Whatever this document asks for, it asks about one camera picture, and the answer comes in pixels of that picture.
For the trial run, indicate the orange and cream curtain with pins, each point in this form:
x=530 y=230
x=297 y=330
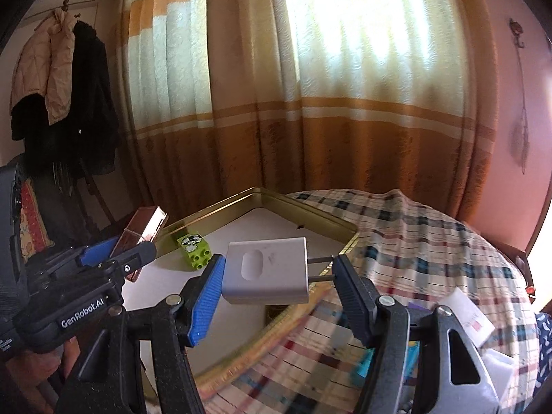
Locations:
x=345 y=138

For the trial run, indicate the wall coat hook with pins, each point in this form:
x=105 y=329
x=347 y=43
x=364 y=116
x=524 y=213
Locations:
x=65 y=3

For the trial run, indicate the teal printed toy brick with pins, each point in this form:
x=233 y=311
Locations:
x=366 y=373

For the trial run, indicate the red patterned cushion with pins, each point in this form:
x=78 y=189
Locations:
x=34 y=224

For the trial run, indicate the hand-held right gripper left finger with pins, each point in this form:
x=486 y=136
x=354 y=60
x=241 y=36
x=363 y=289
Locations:
x=207 y=297

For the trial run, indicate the black jacket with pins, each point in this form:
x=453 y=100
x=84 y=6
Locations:
x=90 y=108

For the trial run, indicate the purple toy brick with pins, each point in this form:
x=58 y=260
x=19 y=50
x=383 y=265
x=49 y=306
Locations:
x=425 y=308

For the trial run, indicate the beige padded jacket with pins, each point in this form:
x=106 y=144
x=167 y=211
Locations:
x=56 y=73

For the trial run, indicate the dark wooden chair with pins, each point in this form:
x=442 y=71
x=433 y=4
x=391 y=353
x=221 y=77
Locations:
x=95 y=198

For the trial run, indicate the metal wall hook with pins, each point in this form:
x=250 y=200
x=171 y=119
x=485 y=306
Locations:
x=515 y=28

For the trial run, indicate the plaid tablecloth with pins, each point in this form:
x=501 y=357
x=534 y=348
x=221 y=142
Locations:
x=422 y=246

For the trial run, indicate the green printed toy brick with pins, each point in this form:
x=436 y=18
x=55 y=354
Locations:
x=194 y=250

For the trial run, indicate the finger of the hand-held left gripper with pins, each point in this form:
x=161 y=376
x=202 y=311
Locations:
x=129 y=265
x=99 y=251

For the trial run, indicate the rose gold metallic box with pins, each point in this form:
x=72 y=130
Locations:
x=138 y=228

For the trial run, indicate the blue patterned cushion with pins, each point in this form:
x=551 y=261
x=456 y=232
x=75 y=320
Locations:
x=544 y=336

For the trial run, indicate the gold metal tin tray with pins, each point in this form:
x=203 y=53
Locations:
x=267 y=224

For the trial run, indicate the white power adapter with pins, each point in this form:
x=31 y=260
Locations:
x=267 y=271

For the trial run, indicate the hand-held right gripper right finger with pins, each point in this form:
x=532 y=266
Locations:
x=350 y=293

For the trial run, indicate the hanging feather ornament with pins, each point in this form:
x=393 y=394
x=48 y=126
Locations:
x=521 y=133

